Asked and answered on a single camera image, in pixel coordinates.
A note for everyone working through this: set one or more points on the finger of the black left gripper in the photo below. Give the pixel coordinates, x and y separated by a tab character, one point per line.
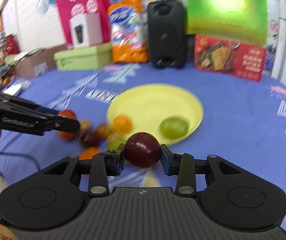
51	121

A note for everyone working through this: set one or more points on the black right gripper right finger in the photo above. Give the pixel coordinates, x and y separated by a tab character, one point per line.
186	168

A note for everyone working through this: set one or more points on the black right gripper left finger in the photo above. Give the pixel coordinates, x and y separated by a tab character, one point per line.
98	168

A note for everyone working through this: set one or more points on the orange tangerine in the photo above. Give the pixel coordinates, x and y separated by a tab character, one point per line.
89	152

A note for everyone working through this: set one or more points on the dark red plum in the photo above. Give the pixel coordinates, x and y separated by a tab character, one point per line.
142	150

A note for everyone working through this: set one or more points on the red apple fruit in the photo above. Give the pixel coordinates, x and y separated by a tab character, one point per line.
68	134

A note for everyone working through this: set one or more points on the green mango on cloth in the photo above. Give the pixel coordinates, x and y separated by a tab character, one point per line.
112	145

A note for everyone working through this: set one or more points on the small yellow plum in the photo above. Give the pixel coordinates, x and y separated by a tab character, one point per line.
84	124

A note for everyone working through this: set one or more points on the red yellow plum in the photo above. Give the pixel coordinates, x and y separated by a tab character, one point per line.
102	131

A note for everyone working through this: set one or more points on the dark plum on cloth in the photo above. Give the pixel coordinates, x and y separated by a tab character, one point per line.
88	138

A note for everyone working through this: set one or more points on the green fruit in plate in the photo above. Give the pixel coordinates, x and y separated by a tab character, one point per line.
173	127

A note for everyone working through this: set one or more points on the small orange kumquat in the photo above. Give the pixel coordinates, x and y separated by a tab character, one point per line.
122	124

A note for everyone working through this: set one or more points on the brown cardboard box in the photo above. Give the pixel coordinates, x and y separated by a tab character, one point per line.
38	64

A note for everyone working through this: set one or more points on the red kettle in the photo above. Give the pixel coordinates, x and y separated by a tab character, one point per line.
11	45

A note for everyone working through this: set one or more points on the yellow plate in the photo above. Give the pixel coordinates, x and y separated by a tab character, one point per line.
146	106

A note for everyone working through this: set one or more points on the light green shoe box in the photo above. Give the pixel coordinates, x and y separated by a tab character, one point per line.
87	58

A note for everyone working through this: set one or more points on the blue patterned tablecloth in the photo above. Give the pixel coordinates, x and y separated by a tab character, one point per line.
244	121

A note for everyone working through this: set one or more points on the white cup box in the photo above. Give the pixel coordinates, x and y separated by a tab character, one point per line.
86	30

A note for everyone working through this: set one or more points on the red cracker box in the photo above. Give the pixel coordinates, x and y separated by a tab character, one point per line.
229	57

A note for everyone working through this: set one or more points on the pink gift bag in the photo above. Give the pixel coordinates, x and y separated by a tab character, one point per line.
70	8

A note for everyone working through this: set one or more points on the orange paper cup pack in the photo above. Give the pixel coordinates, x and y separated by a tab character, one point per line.
128	38

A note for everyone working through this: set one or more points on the black speaker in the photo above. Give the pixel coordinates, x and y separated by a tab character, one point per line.
167	34

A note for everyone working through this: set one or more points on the green glossy gift box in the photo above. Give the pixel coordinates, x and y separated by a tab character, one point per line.
241	20

